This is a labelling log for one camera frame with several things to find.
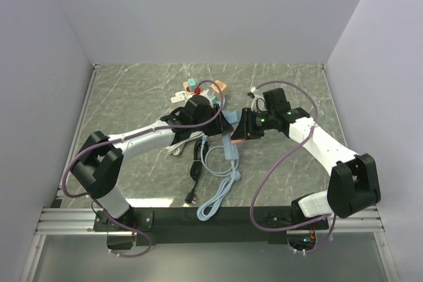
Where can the blue power strip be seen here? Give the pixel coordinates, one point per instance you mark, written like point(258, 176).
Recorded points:
point(230, 149)

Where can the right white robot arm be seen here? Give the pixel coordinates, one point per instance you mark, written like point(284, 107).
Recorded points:
point(353, 184)

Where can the orange cube charger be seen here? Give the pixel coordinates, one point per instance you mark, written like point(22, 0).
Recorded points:
point(219, 87)

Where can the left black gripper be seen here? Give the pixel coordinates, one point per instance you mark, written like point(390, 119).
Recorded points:
point(219, 126)

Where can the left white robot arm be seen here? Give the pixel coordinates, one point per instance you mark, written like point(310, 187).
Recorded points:
point(97, 164)

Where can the teal charger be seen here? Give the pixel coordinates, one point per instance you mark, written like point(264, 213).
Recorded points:
point(191, 83)
point(215, 100)

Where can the beige power strip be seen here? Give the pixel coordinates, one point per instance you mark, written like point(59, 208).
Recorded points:
point(189, 89)

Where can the white cube power strip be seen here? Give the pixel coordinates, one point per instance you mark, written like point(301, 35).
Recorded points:
point(181, 96)

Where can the black base bar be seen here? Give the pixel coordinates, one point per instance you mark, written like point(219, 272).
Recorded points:
point(172, 225)

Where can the pink charger plug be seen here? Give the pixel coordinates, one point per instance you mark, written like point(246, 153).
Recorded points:
point(238, 141)

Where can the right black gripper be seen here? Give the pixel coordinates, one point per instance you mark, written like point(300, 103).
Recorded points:
point(246, 129)

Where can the teal charger on beige strip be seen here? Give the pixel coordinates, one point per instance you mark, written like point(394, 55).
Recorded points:
point(191, 83)

